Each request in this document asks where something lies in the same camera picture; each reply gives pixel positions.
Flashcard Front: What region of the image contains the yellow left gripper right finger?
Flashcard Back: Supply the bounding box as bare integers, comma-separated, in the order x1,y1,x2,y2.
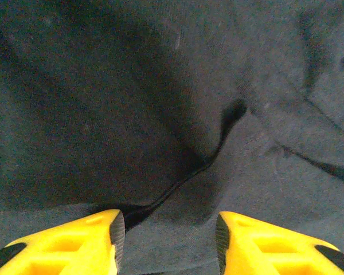
214,211,344,275

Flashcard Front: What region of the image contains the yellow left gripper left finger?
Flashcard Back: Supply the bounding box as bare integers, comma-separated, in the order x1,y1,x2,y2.
0,209,127,275

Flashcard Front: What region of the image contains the black t-shirt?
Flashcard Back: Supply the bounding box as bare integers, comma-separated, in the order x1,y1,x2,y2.
0,0,344,275

